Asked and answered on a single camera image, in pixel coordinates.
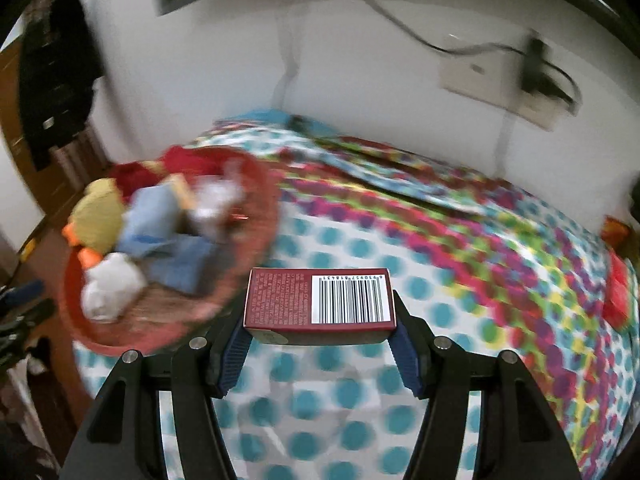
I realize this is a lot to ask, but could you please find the black power adapter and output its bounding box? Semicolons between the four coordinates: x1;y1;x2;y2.
520;34;548;96

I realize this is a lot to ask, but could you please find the red sock with gold print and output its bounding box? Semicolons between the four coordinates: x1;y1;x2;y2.
110;160;165;204

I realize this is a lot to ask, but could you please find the dark red barcode box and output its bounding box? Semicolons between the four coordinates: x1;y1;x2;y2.
243;268;397;346

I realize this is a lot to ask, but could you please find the red green flat box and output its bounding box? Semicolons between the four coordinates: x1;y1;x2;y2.
602;250;631;333

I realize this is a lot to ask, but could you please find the yellow medicine box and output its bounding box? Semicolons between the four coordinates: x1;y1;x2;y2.
165;174;196;210

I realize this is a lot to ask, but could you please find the light blue sock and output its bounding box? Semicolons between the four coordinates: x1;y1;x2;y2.
143;234;217;296
116;184;181;259

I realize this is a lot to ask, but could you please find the black hanging garment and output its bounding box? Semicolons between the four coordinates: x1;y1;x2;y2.
18;0;103;171

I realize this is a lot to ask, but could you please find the clear plastic bag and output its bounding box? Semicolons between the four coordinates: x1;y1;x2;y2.
188;159;245;240

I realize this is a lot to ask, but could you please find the thin black television cable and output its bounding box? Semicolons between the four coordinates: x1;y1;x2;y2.
271;4;304;111

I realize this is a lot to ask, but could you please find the white wall socket plate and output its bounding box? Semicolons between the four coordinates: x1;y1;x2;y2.
439;52;567;131

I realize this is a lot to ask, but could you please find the white sock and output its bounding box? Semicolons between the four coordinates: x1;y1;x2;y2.
80;252;148;323

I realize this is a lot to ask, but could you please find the black wall plug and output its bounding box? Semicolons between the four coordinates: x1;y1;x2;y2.
538;76;582;115

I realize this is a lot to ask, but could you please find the black adapter cable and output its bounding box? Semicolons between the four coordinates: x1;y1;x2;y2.
494;104;516;179

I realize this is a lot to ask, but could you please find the red round tray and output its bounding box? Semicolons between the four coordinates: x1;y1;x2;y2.
58;146;279;356

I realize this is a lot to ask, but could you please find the red snack packet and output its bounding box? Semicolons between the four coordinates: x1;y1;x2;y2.
600;216;631;249

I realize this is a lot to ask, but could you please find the yellow knitted duck toy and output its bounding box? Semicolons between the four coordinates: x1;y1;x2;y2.
62;178;126;270

